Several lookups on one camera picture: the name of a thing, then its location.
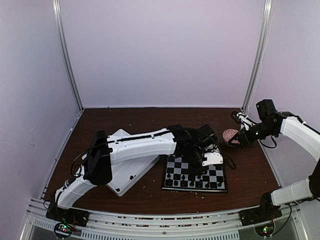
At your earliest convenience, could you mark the left aluminium corner post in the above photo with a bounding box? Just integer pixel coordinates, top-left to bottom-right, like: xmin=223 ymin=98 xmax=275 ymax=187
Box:
xmin=52 ymin=0 xmax=84 ymax=112

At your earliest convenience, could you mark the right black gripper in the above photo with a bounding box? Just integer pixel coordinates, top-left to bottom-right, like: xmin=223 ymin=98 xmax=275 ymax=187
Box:
xmin=228 ymin=121 xmax=277 ymax=149

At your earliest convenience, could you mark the black chess piece king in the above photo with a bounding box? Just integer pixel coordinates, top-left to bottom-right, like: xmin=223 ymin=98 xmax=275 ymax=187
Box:
xmin=195 ymin=180 xmax=203 ymax=189

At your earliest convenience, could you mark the aluminium corner post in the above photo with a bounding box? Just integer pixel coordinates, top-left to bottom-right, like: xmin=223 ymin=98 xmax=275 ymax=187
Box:
xmin=242 ymin=0 xmax=274 ymax=114
xmin=52 ymin=0 xmax=84 ymax=112

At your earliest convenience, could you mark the white plastic tray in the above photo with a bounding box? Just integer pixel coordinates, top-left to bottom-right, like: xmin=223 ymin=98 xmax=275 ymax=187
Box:
xmin=106 ymin=128 xmax=161 ymax=197

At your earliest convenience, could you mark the black rook board corner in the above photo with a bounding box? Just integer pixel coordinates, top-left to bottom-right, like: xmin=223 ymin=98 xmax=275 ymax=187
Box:
xmin=165 ymin=179 xmax=173 ymax=186

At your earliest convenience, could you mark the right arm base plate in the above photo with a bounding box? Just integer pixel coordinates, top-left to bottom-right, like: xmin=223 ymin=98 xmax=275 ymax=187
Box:
xmin=239 ymin=207 xmax=282 ymax=226

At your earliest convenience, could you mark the right aluminium corner post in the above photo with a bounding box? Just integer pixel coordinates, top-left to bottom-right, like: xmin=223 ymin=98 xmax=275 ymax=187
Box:
xmin=242 ymin=0 xmax=274 ymax=114

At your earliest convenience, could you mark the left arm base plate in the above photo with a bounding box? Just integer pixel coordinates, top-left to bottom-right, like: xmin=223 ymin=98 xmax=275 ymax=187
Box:
xmin=45 ymin=206 xmax=90 ymax=227

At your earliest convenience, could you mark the black white chess board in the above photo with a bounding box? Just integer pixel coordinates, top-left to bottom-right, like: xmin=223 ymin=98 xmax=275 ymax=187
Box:
xmin=161 ymin=155 xmax=228 ymax=193

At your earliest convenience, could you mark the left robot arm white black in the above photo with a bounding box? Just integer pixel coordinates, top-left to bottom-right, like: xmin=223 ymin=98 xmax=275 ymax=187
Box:
xmin=49 ymin=124 xmax=224 ymax=222

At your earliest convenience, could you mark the black chess piece on board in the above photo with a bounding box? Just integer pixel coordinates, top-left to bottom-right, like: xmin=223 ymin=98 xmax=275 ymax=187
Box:
xmin=189 ymin=180 xmax=195 ymax=188

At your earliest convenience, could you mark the red patterned small dish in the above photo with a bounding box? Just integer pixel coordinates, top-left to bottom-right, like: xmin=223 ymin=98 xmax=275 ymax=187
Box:
xmin=222 ymin=128 xmax=240 ymax=145

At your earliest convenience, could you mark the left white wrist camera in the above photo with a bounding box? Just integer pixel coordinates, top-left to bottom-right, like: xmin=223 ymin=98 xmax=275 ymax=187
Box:
xmin=201 ymin=152 xmax=224 ymax=167

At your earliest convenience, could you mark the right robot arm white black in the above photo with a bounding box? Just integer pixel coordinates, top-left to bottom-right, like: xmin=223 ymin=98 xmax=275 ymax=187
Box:
xmin=223 ymin=99 xmax=320 ymax=221

